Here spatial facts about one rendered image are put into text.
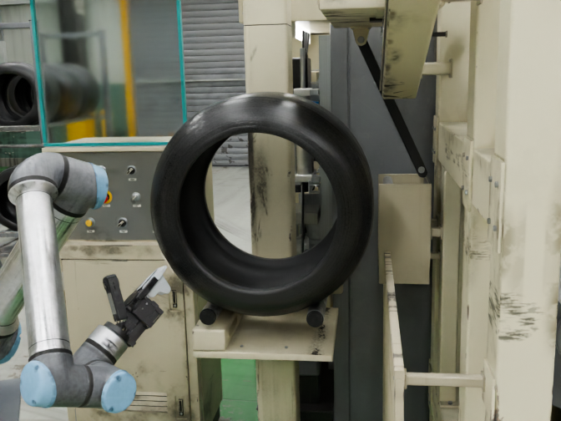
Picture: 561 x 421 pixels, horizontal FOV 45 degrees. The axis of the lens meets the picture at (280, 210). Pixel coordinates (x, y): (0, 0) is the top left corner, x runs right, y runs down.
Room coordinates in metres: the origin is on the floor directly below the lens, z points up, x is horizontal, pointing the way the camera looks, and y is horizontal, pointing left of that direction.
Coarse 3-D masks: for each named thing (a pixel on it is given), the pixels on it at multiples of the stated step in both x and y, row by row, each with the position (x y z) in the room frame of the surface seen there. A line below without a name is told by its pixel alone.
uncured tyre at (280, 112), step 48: (240, 96) 1.70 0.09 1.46; (288, 96) 1.74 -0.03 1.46; (192, 144) 1.66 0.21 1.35; (336, 144) 1.63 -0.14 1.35; (192, 192) 1.94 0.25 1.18; (336, 192) 1.61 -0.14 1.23; (192, 240) 1.91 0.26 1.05; (336, 240) 1.61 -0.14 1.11; (192, 288) 1.69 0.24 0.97; (240, 288) 1.65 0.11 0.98; (288, 288) 1.62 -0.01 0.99; (336, 288) 1.65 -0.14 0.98
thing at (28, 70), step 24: (0, 24) 4.99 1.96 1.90; (24, 24) 4.97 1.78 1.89; (0, 72) 5.11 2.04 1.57; (24, 72) 5.08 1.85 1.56; (0, 96) 5.41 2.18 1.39; (24, 96) 5.81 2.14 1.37; (0, 120) 5.11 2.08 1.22; (24, 120) 5.08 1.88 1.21; (0, 192) 5.35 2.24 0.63; (0, 216) 5.11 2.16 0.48; (0, 264) 5.11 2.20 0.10
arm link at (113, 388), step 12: (96, 360) 1.45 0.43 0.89; (96, 372) 1.36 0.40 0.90; (108, 372) 1.38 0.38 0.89; (120, 372) 1.38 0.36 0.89; (96, 384) 1.33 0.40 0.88; (108, 384) 1.34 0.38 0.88; (120, 384) 1.36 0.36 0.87; (132, 384) 1.38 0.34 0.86; (96, 396) 1.33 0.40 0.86; (108, 396) 1.33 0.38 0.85; (120, 396) 1.36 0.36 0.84; (132, 396) 1.38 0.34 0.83; (108, 408) 1.33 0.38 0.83; (120, 408) 1.36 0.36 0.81
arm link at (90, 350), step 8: (88, 344) 1.49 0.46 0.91; (96, 344) 1.49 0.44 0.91; (80, 352) 1.48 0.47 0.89; (88, 352) 1.48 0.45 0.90; (96, 352) 1.48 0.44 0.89; (104, 352) 1.48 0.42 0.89; (80, 360) 1.46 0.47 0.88; (88, 360) 1.45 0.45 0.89; (104, 360) 1.48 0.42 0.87; (112, 360) 1.49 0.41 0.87
